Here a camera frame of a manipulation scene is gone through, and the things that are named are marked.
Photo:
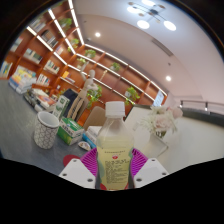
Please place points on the white and pink flower bouquet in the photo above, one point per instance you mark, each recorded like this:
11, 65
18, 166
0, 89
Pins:
160, 121

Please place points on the white patterned ceramic mug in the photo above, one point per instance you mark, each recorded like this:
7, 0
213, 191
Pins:
46, 131

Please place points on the stack of colourful books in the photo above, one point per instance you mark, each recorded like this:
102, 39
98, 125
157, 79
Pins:
21, 80

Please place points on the dark metal railing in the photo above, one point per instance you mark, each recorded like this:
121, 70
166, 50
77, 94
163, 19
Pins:
203, 104

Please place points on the ceiling air vent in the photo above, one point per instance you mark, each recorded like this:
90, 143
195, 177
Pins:
162, 47

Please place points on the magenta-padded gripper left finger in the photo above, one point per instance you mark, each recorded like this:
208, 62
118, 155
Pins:
77, 171

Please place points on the beige chair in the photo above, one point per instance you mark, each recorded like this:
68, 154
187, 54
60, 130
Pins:
95, 118

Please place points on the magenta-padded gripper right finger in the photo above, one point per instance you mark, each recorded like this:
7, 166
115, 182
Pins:
150, 171

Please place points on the dark blue chair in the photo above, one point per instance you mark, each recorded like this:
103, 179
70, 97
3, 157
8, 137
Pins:
70, 98

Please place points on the clear bottle with yellow drink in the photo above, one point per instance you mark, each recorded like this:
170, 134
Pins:
115, 150

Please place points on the small green white carton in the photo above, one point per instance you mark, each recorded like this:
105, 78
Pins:
60, 106

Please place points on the flat round red coaster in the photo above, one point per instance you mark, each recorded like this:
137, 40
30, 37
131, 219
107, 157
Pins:
68, 160

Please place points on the small patterned dish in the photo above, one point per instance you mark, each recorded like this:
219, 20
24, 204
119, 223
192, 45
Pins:
84, 145

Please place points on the stack of dark books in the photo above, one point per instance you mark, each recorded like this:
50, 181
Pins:
41, 99

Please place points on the green tissue box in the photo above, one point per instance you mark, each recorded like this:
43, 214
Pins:
70, 130

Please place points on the multi-bulb ceiling lamp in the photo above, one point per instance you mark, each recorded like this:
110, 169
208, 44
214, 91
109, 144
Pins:
151, 15

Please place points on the wooden artist mannequin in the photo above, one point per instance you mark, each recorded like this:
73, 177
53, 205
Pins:
83, 96

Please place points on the wooden wall shelf unit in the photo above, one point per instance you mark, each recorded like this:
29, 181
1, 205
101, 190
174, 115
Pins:
110, 71

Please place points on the round recessed ceiling light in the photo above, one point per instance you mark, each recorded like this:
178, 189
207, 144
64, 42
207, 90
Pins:
168, 78
97, 34

